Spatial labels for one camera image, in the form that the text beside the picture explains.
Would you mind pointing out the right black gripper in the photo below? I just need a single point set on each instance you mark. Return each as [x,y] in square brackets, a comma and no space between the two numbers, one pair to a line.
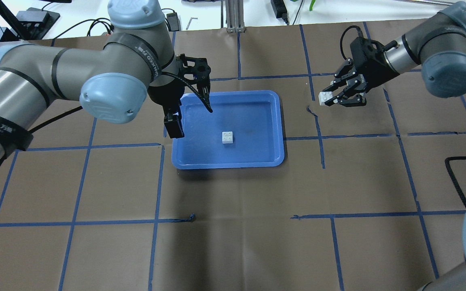
[374,73]

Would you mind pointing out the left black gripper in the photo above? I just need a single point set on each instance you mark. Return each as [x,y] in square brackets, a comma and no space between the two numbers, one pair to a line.
[162,95]

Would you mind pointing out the white building block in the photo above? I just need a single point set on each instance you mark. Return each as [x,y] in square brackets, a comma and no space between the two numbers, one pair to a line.
[327,98]
[227,137]

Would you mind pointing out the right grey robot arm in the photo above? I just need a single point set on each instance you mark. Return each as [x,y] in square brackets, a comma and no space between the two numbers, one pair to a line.
[438,45]

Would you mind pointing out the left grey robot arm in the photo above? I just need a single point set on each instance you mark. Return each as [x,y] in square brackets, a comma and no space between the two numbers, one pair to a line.
[137,61]

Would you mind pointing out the blue plastic tray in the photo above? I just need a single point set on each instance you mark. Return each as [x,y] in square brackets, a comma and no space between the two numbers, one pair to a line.
[253,116]

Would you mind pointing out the black power adapter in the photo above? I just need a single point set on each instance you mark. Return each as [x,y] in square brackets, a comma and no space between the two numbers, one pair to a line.
[279,9]

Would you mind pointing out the black monitor stand base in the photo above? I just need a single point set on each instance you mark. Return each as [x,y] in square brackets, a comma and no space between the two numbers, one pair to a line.
[34,23]

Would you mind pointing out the aluminium frame post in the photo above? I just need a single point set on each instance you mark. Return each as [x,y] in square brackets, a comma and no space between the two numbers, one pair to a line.
[233,15]

